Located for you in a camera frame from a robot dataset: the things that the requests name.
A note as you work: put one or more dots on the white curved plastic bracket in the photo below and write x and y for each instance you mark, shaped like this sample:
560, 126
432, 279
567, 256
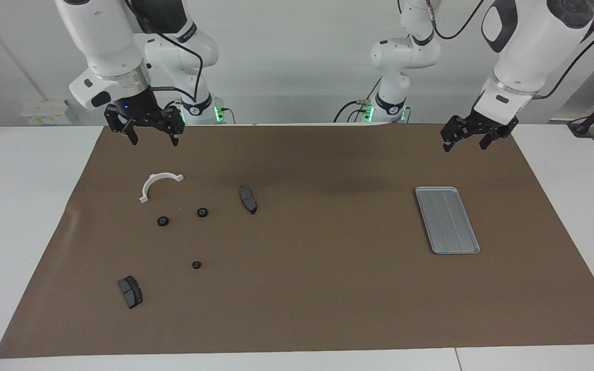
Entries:
160, 176

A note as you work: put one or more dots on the silver ribbed metal tray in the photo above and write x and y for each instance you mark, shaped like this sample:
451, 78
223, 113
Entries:
446, 221

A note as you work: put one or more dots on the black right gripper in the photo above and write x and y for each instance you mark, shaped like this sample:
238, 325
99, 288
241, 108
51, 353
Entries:
134, 105

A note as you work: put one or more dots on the dark grey brake pad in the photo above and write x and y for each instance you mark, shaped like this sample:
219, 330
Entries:
248, 200
131, 292

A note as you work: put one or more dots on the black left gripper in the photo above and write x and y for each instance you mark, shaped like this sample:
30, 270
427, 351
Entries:
495, 123

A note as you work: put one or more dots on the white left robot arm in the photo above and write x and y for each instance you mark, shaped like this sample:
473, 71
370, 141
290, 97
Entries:
529, 46

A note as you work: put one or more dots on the white wall socket box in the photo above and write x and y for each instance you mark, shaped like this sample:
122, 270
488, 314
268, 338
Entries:
44, 113

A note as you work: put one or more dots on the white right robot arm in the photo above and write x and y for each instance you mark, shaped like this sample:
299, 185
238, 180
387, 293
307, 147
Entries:
101, 41

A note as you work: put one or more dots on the brown paper table mat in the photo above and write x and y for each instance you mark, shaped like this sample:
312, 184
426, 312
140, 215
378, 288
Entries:
328, 283

